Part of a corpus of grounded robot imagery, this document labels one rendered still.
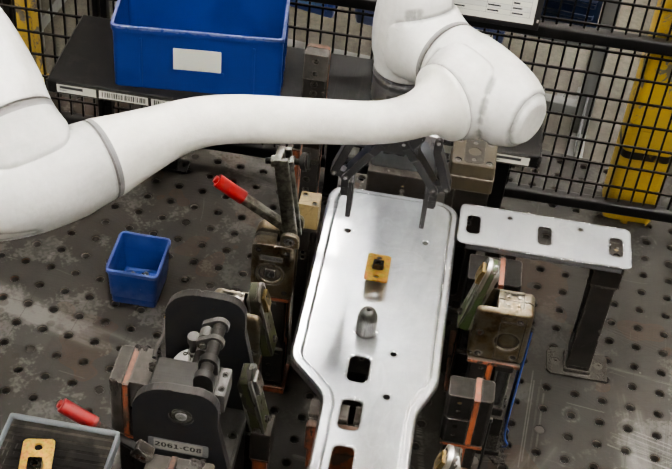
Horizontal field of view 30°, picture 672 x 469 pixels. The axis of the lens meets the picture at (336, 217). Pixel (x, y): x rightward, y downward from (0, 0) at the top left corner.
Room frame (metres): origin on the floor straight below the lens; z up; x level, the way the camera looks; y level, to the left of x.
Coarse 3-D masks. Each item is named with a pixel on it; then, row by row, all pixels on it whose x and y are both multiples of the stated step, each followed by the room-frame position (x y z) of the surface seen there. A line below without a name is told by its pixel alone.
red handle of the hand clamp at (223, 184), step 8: (216, 176) 1.45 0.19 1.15; (216, 184) 1.44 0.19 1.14; (224, 184) 1.44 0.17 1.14; (232, 184) 1.45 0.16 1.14; (224, 192) 1.44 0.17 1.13; (232, 192) 1.44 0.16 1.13; (240, 192) 1.44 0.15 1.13; (240, 200) 1.44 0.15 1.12; (248, 200) 1.44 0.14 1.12; (256, 200) 1.45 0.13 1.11; (248, 208) 1.44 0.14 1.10; (256, 208) 1.44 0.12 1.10; (264, 208) 1.44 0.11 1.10; (264, 216) 1.44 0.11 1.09; (272, 216) 1.44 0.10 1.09; (280, 216) 1.45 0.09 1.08; (272, 224) 1.43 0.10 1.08; (280, 224) 1.43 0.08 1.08
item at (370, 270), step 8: (368, 256) 1.46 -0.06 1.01; (376, 256) 1.46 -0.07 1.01; (384, 256) 1.46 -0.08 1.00; (368, 264) 1.43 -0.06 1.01; (376, 264) 1.42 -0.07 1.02; (384, 264) 1.44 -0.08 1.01; (368, 272) 1.41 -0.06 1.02; (376, 272) 1.41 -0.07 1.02; (384, 272) 1.41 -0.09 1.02; (376, 280) 1.39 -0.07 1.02; (384, 280) 1.39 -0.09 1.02
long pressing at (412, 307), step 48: (336, 192) 1.61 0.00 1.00; (336, 240) 1.49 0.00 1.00; (384, 240) 1.51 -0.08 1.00; (432, 240) 1.52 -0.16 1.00; (336, 288) 1.38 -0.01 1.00; (384, 288) 1.40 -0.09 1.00; (432, 288) 1.41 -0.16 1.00; (336, 336) 1.28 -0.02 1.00; (384, 336) 1.29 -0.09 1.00; (432, 336) 1.30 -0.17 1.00; (336, 384) 1.19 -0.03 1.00; (384, 384) 1.20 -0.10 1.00; (432, 384) 1.21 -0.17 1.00; (336, 432) 1.10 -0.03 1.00; (384, 432) 1.11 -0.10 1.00
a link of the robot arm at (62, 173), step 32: (0, 128) 1.07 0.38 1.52; (32, 128) 1.08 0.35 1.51; (64, 128) 1.10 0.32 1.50; (0, 160) 1.04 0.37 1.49; (32, 160) 1.05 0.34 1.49; (64, 160) 1.06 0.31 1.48; (96, 160) 1.08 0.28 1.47; (0, 192) 1.01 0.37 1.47; (32, 192) 1.02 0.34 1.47; (64, 192) 1.04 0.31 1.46; (96, 192) 1.06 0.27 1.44; (0, 224) 1.00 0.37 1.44; (32, 224) 1.01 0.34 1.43; (64, 224) 1.04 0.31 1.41
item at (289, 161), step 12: (276, 156) 1.43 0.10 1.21; (288, 156) 1.45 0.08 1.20; (300, 156) 1.44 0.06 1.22; (276, 168) 1.42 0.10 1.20; (288, 168) 1.42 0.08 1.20; (300, 168) 1.43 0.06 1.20; (276, 180) 1.42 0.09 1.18; (288, 180) 1.42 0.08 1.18; (288, 192) 1.42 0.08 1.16; (288, 204) 1.42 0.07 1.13; (288, 216) 1.42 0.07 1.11; (288, 228) 1.42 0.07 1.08; (300, 228) 1.45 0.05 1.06
